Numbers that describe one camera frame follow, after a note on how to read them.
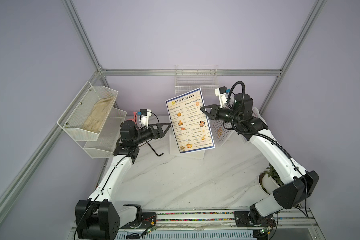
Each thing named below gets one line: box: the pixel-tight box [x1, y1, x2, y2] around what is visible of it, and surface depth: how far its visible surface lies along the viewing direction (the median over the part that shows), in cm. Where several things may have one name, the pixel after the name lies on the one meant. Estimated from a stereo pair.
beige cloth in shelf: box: [81, 96, 116, 134], surface depth 81 cm
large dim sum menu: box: [165, 87, 216, 154], surface depth 73 cm
